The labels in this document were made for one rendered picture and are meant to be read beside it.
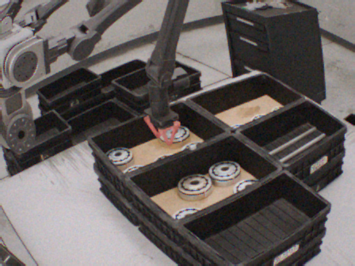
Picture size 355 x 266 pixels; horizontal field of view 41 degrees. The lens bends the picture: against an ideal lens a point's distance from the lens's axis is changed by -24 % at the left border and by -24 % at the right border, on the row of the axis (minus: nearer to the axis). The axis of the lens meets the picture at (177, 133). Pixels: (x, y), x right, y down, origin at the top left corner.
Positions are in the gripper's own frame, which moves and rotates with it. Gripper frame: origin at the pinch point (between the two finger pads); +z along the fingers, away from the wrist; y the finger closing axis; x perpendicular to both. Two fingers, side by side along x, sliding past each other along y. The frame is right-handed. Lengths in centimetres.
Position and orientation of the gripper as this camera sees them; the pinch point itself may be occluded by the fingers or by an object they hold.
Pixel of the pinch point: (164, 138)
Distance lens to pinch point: 195.3
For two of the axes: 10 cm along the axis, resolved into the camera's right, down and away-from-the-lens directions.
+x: -8.4, 3.5, -4.2
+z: 1.0, 8.6, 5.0
